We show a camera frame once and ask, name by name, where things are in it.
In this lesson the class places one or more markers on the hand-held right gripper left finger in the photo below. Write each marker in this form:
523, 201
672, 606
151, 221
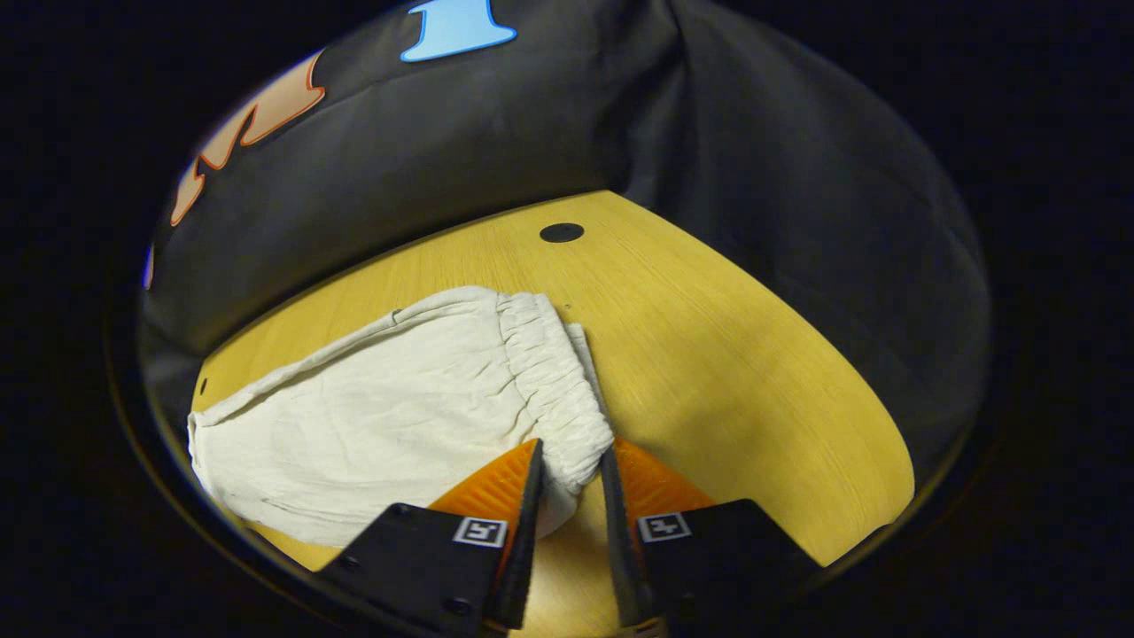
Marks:
425, 558

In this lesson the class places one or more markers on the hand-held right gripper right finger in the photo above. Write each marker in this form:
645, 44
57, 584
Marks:
709, 558

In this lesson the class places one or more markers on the cream white jeans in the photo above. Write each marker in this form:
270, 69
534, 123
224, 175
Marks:
399, 416

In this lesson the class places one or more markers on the black backdrop cloth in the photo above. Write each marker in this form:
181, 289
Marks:
532, 124

